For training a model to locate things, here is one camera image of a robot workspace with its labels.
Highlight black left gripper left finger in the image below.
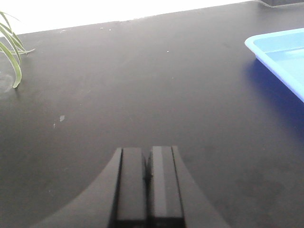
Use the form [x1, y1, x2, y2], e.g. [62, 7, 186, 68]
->
[34, 148, 147, 228]

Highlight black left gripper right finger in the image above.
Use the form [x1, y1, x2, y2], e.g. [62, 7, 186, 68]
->
[147, 146, 229, 228]

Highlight blue plastic tray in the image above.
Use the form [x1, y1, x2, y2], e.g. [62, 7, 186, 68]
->
[244, 28, 304, 101]

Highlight green plant leaves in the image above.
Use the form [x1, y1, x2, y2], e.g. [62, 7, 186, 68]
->
[0, 11, 35, 89]

